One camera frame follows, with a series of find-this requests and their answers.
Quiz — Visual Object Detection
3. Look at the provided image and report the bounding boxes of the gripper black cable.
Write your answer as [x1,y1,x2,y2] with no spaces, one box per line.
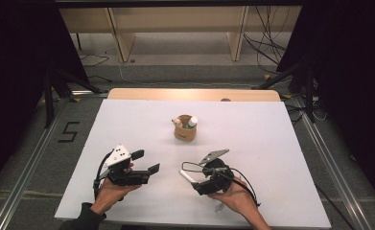
[92,151,112,201]
[180,160,262,208]

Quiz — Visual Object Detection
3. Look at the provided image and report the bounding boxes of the light wooden desk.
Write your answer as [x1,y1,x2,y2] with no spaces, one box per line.
[59,5,302,63]

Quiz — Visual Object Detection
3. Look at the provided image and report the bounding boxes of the black curtain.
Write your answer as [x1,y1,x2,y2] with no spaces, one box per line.
[0,0,91,196]
[274,0,375,213]

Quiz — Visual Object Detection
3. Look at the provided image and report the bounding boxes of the green and white glue stick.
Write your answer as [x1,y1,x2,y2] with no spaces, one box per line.
[184,115,199,130]

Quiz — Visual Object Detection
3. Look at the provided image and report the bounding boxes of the white table sheet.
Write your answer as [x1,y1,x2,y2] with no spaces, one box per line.
[54,98,333,230]

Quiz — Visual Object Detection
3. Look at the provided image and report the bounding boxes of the person's left hand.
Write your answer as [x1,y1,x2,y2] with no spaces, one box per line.
[90,162,142,216]

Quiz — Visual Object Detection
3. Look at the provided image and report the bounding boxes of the person's right hand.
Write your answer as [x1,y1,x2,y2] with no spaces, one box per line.
[206,176,262,221]

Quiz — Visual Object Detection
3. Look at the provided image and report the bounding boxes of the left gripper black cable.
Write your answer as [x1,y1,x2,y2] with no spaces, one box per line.
[92,151,112,201]

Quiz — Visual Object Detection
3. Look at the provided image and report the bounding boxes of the wooden pen holder cup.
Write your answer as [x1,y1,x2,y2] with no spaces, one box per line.
[173,113,199,143]

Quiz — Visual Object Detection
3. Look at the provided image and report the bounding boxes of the black tripod stand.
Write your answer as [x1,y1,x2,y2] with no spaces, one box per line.
[41,67,108,129]
[251,59,317,125]

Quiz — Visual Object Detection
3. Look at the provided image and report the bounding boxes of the metal floor rail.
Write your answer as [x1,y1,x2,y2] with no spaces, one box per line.
[291,96,374,230]
[0,98,73,230]

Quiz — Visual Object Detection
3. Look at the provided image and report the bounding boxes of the bundle of black floor cables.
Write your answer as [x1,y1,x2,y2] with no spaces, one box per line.
[242,5,293,75]

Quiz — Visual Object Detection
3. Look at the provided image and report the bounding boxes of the thin black floor cable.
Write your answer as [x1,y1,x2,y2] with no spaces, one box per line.
[79,53,110,68]

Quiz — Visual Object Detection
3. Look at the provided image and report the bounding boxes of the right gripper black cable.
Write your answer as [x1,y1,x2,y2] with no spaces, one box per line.
[180,160,262,208]

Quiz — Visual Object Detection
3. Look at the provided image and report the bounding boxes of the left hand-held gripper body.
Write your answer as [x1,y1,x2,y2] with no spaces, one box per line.
[102,144,152,187]

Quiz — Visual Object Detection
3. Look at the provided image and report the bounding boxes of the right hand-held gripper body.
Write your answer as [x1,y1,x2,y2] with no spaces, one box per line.
[197,148,236,196]

